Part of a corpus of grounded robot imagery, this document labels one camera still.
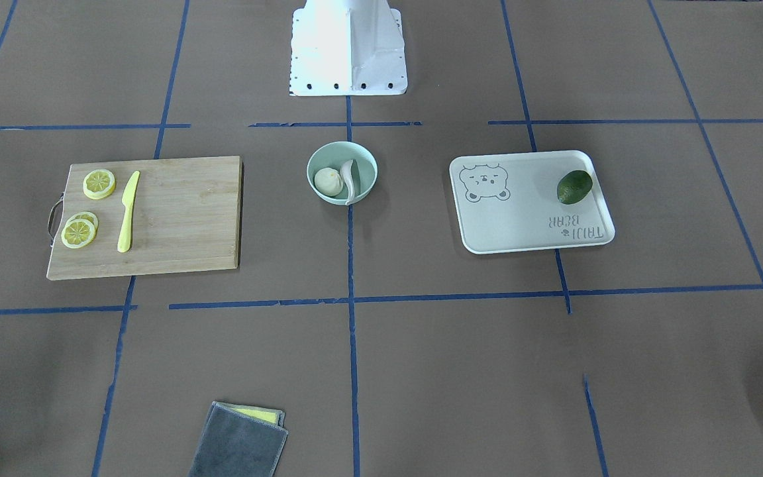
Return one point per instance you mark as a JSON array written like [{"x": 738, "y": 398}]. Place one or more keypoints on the white bear tray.
[{"x": 509, "y": 203}]

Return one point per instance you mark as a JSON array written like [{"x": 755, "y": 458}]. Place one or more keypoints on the grey folded cloth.
[{"x": 239, "y": 440}]

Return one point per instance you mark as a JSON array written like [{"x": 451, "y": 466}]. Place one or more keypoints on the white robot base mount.
[{"x": 341, "y": 48}]

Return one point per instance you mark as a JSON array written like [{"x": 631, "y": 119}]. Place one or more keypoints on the hidden lemon slice underneath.
[{"x": 85, "y": 215}]

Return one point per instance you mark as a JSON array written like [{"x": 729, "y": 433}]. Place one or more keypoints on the white steamed bun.
[{"x": 329, "y": 182}]

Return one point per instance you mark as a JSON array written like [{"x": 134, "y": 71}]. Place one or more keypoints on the white ceramic spoon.
[{"x": 351, "y": 180}]

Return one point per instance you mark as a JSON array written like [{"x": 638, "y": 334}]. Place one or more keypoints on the lower lemon slice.
[{"x": 78, "y": 233}]

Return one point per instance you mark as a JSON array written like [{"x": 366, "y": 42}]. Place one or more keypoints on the lemon slice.
[
  {"x": 99, "y": 184},
  {"x": 78, "y": 233}
]

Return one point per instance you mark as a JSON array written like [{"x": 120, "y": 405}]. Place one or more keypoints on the light green bowl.
[{"x": 334, "y": 155}]

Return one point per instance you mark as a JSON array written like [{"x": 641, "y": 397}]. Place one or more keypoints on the wooden cutting board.
[{"x": 186, "y": 218}]

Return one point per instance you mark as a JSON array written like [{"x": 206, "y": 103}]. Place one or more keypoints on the upper lemon slice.
[{"x": 99, "y": 184}]

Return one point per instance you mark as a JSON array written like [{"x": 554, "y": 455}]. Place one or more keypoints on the yellow plastic knife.
[{"x": 128, "y": 200}]

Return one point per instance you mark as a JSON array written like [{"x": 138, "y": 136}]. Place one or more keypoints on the green avocado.
[{"x": 574, "y": 187}]

